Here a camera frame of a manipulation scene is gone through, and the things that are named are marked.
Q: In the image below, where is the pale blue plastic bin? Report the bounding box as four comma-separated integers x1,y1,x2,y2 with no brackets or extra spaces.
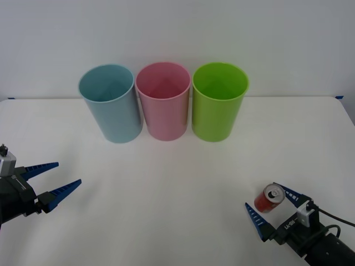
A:
78,63,144,144

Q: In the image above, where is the red drink can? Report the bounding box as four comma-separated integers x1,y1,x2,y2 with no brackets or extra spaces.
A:
254,183,286,213

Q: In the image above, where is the green plastic bin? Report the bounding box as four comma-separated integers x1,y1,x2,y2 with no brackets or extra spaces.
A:
191,62,250,143

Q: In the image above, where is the pink plastic bin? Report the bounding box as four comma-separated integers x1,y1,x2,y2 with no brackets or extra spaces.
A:
135,61,192,142

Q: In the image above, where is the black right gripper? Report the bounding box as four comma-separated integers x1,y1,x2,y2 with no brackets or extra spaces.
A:
244,182,323,254

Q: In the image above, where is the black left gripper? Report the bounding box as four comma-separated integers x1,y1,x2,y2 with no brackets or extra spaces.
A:
0,162,83,226

